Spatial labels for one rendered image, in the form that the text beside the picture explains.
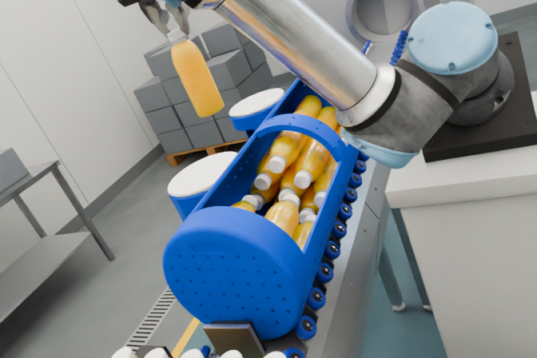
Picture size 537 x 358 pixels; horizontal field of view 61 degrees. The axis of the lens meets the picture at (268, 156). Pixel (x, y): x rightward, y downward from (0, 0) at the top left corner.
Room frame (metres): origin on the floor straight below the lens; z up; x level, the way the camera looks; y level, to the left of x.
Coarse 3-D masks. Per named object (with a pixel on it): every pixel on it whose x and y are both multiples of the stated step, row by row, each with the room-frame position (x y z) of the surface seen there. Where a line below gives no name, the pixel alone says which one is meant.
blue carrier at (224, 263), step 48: (288, 96) 1.46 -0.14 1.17; (336, 144) 1.02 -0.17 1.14; (240, 192) 1.09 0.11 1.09; (336, 192) 0.91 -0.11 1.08; (192, 240) 0.72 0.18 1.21; (240, 240) 0.68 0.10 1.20; (288, 240) 0.70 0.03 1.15; (192, 288) 0.76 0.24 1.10; (240, 288) 0.70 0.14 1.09; (288, 288) 0.65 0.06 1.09
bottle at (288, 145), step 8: (280, 136) 1.08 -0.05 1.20; (288, 136) 1.07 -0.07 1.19; (296, 136) 1.08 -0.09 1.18; (304, 136) 1.10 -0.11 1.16; (272, 144) 1.07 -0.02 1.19; (280, 144) 1.04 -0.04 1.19; (288, 144) 1.04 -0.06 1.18; (296, 144) 1.05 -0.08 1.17; (304, 144) 1.09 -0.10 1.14; (272, 152) 1.03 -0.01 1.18; (280, 152) 1.02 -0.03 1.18; (288, 152) 1.02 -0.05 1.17; (296, 152) 1.04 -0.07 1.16; (288, 160) 1.01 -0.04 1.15
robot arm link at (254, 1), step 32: (192, 0) 0.60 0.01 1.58; (224, 0) 0.60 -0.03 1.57; (256, 0) 0.59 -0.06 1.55; (288, 0) 0.61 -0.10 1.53; (256, 32) 0.61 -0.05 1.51; (288, 32) 0.60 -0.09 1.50; (320, 32) 0.61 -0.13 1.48; (288, 64) 0.62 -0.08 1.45; (320, 64) 0.61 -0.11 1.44; (352, 64) 0.61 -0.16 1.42; (384, 64) 0.65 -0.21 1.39; (352, 96) 0.61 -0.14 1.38; (384, 96) 0.60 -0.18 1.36; (416, 96) 0.61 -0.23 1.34; (352, 128) 0.63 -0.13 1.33; (384, 128) 0.61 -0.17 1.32; (416, 128) 0.61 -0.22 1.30; (384, 160) 0.61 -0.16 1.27
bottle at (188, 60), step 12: (180, 48) 1.08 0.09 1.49; (192, 48) 1.08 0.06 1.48; (180, 60) 1.07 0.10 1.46; (192, 60) 1.07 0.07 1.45; (204, 60) 1.10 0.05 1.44; (180, 72) 1.08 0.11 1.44; (192, 72) 1.07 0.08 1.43; (204, 72) 1.08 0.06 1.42; (192, 84) 1.07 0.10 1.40; (204, 84) 1.07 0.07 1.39; (192, 96) 1.08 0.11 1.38; (204, 96) 1.07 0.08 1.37; (216, 96) 1.08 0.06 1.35; (204, 108) 1.07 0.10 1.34; (216, 108) 1.07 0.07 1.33
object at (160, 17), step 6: (150, 6) 1.10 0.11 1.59; (156, 6) 1.11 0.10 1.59; (150, 12) 1.11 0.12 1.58; (156, 12) 1.10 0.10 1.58; (162, 12) 1.14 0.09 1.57; (156, 18) 1.11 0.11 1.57; (162, 18) 1.12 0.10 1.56; (168, 18) 1.15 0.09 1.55; (156, 24) 1.11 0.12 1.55; (162, 24) 1.11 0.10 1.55; (162, 30) 1.11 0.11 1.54; (168, 30) 1.12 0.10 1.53
